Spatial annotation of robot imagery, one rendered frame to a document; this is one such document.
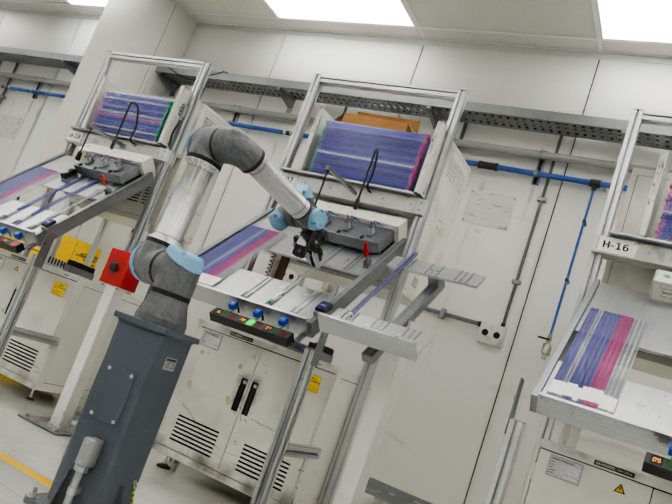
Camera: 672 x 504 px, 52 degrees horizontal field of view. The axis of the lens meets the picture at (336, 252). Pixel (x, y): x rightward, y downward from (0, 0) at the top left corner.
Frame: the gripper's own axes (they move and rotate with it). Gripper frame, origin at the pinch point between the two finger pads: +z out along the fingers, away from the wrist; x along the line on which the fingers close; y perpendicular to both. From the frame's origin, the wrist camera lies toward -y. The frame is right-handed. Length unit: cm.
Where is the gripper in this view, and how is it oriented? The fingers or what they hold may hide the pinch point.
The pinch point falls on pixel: (314, 266)
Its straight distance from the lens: 267.5
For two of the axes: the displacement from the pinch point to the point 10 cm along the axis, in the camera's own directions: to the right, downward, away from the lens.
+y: 5.1, -5.9, 6.2
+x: -8.5, -2.1, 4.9
